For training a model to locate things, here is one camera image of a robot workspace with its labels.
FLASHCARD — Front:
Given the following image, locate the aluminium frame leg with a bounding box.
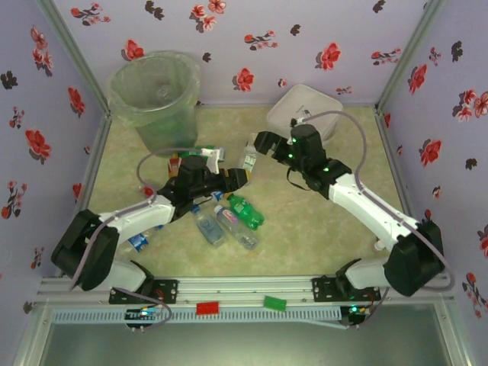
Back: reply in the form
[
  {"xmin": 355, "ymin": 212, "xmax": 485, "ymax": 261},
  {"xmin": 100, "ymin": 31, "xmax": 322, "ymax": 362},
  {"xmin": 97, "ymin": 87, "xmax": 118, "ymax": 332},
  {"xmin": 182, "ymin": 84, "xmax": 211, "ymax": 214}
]
[
  {"xmin": 434, "ymin": 300, "xmax": 476, "ymax": 366},
  {"xmin": 13, "ymin": 300, "xmax": 54, "ymax": 366}
]

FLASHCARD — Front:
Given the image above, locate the crushed green soda bottle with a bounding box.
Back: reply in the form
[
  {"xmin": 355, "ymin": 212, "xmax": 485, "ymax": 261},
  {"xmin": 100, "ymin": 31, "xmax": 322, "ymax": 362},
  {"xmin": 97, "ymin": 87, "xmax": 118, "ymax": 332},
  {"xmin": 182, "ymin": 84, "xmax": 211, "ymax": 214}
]
[{"xmin": 178, "ymin": 146, "xmax": 218, "ymax": 159}]

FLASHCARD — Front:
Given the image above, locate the grey left arm cable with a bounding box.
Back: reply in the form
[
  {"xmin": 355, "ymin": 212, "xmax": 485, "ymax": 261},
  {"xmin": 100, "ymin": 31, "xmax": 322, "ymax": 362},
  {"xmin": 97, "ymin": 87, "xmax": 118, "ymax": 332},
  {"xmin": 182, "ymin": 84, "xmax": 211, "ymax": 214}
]
[{"xmin": 70, "ymin": 147, "xmax": 205, "ymax": 329}]

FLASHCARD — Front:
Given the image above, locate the clear bottle blue print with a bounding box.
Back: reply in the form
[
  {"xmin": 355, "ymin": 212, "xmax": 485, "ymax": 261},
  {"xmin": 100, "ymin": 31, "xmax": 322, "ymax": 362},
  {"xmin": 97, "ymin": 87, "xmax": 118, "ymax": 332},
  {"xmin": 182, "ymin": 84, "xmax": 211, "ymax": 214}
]
[{"xmin": 191, "ymin": 204, "xmax": 229, "ymax": 249}]

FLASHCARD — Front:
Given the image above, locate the aluminium table side rail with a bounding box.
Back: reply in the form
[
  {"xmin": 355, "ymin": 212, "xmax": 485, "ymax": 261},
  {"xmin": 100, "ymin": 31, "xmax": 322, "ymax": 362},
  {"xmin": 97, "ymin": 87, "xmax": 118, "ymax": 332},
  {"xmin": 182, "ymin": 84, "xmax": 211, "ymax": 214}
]
[
  {"xmin": 375, "ymin": 109, "xmax": 416, "ymax": 220},
  {"xmin": 75, "ymin": 114, "xmax": 114, "ymax": 214}
]

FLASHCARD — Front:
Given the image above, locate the translucent grey waste bin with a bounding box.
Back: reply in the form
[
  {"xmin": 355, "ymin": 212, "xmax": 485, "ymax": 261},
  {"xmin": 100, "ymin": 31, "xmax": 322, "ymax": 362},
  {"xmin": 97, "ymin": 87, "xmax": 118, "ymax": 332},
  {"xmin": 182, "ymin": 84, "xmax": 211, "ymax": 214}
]
[{"xmin": 110, "ymin": 53, "xmax": 199, "ymax": 156}]

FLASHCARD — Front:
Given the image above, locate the red plastic tag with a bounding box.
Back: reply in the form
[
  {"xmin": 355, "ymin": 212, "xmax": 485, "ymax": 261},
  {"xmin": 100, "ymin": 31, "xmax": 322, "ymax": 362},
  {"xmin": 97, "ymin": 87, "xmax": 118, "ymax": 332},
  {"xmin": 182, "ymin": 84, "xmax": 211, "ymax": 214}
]
[{"xmin": 195, "ymin": 301, "xmax": 222, "ymax": 316}]

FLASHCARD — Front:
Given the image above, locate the grey right arm cable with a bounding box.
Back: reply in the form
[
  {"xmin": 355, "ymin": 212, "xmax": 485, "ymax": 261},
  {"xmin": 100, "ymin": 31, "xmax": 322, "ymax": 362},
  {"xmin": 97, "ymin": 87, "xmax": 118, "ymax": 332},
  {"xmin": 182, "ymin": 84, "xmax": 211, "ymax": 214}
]
[{"xmin": 299, "ymin": 110, "xmax": 457, "ymax": 331}]

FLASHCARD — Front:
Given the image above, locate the white lidded plastic box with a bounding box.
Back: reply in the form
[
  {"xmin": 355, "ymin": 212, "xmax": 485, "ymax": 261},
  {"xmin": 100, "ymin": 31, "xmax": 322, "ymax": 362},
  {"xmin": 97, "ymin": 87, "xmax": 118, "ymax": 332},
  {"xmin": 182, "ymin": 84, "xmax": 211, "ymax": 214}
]
[{"xmin": 265, "ymin": 83, "xmax": 344, "ymax": 142}]

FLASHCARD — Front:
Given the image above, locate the green plastic tag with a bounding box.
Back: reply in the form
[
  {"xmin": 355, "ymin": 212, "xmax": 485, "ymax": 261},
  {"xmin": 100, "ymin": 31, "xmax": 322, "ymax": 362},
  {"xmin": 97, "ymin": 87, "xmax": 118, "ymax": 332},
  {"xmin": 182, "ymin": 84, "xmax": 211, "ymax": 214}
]
[{"xmin": 263, "ymin": 294, "xmax": 288, "ymax": 313}]

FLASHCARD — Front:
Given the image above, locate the clear bottle pink label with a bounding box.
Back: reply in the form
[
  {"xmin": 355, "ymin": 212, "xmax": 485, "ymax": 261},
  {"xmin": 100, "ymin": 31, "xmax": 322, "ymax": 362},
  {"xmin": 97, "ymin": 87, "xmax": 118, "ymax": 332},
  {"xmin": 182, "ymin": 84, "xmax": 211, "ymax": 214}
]
[{"xmin": 212, "ymin": 204, "xmax": 261, "ymax": 252}]

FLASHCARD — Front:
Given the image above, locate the grey metal shelf panel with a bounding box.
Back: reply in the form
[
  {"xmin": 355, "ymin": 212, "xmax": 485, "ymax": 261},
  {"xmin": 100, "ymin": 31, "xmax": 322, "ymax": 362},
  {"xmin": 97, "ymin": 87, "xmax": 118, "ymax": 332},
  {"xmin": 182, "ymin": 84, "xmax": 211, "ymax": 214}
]
[{"xmin": 37, "ymin": 303, "xmax": 454, "ymax": 366}]

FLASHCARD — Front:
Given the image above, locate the white slotted cable duct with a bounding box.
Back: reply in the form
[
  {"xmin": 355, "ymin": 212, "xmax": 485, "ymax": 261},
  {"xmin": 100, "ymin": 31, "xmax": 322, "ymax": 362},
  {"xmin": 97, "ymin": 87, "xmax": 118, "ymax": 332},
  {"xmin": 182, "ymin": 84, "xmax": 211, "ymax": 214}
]
[{"xmin": 51, "ymin": 307, "xmax": 342, "ymax": 326}]

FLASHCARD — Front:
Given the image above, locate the aluminium frame post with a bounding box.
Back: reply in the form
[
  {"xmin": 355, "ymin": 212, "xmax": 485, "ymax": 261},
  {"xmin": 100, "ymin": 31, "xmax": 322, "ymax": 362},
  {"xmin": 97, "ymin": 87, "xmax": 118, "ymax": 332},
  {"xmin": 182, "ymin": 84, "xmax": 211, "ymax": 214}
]
[
  {"xmin": 34, "ymin": 0, "xmax": 112, "ymax": 117},
  {"xmin": 375, "ymin": 0, "xmax": 448, "ymax": 115}
]

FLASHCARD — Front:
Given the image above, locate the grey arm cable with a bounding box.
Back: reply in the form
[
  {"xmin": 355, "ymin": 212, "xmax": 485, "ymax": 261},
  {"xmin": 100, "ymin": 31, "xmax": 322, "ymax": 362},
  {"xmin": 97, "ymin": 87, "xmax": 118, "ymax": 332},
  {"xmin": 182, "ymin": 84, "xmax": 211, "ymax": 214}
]
[
  {"xmin": 299, "ymin": 110, "xmax": 457, "ymax": 331},
  {"xmin": 70, "ymin": 147, "xmax": 205, "ymax": 329}
]

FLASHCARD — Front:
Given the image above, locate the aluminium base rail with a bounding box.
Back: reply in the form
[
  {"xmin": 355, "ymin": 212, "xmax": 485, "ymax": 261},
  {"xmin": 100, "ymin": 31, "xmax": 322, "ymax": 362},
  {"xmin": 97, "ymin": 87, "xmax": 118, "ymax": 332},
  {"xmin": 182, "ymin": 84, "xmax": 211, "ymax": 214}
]
[{"xmin": 37, "ymin": 274, "xmax": 455, "ymax": 306}]

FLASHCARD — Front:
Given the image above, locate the clear bottle green label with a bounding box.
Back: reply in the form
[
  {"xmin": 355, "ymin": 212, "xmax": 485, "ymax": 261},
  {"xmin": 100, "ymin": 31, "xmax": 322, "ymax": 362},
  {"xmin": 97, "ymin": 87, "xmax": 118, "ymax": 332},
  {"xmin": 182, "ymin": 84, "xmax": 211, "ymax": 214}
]
[{"xmin": 241, "ymin": 132, "xmax": 259, "ymax": 172}]

